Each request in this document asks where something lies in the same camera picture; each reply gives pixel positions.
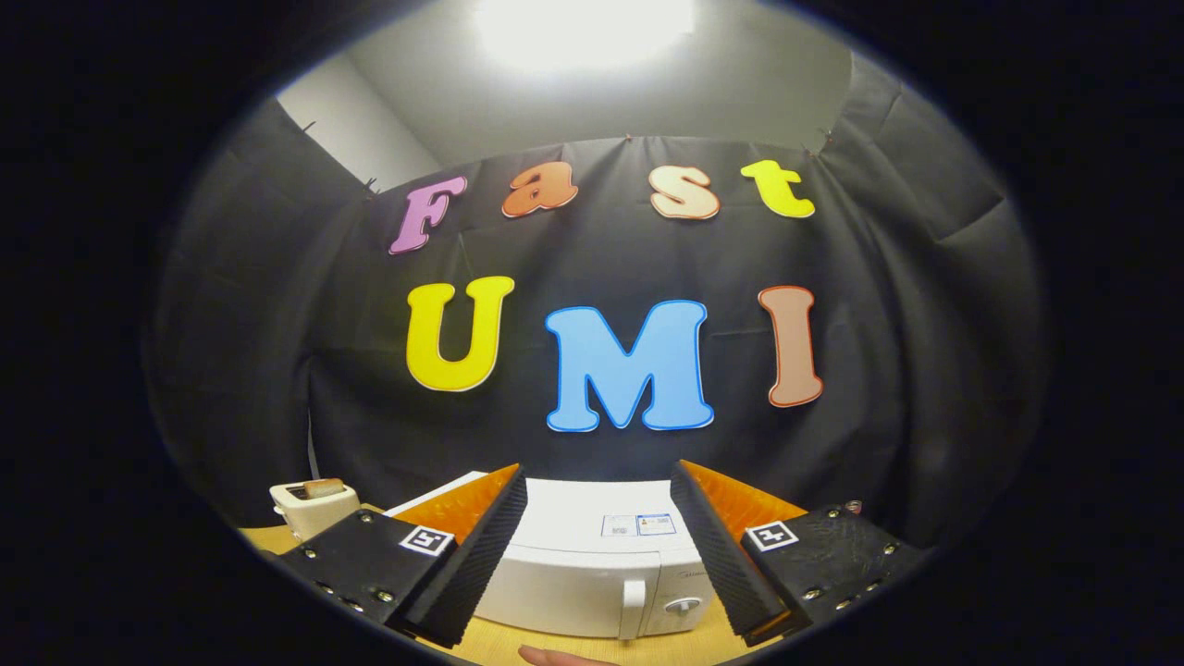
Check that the toast slice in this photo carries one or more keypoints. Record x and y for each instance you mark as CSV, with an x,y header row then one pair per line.
x,y
324,488

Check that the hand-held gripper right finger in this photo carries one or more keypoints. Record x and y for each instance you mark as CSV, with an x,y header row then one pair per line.
x,y
721,555

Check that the white microwave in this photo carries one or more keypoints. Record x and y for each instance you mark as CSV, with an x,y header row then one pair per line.
x,y
573,583

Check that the white toaster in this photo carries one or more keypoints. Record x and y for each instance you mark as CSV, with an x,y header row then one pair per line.
x,y
310,515

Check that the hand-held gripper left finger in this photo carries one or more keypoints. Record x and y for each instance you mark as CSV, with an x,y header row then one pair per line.
x,y
481,564

